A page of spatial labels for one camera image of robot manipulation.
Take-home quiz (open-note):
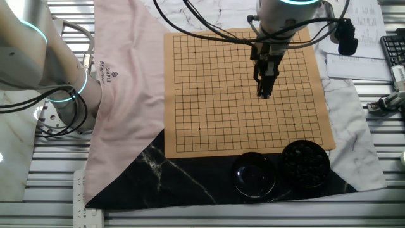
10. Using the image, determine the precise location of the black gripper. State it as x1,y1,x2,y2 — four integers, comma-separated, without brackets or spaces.
249,41,287,99

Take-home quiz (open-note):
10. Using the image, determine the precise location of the tan go board mat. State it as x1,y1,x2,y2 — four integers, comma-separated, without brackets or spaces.
163,27,337,159

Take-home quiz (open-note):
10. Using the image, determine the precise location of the black bowl with go stones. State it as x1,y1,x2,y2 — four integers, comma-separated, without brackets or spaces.
280,139,332,190

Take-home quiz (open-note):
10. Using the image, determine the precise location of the empty black bowl lid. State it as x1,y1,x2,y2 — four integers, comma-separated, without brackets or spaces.
230,151,277,200

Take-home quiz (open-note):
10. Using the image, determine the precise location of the printed paper sheet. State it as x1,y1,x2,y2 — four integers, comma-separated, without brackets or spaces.
318,0,387,60
325,53,393,82

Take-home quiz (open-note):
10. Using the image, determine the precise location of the white marble pattern cloth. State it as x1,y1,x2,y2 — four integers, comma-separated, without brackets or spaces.
139,0,387,193

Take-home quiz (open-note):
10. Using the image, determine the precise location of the silver grilled device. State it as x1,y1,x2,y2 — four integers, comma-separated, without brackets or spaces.
366,65,405,115

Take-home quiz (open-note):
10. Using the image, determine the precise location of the black keyboard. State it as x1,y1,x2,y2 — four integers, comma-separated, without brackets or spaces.
379,34,405,69

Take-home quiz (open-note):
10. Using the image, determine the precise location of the black marble pattern cloth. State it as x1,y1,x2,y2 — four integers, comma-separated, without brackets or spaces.
85,128,358,210

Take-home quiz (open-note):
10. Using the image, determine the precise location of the pink cloth with print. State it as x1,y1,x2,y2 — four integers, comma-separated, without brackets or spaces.
84,0,171,205

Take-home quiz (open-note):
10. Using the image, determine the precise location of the white power strip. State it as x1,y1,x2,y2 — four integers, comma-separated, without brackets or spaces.
73,169,105,228

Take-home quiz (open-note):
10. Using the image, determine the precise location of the beige marble pattern sheet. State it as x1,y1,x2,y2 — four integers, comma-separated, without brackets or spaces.
0,90,45,202

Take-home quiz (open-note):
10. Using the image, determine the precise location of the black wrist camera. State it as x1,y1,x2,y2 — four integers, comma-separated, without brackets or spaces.
322,1,359,56

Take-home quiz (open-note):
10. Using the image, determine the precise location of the black camera cable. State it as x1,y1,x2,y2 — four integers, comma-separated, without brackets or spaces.
153,0,351,49

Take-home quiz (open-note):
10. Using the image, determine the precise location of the grey robot hose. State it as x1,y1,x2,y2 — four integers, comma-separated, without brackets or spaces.
52,17,96,74

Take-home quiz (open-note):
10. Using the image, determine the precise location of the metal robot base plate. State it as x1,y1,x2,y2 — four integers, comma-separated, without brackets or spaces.
36,101,96,137

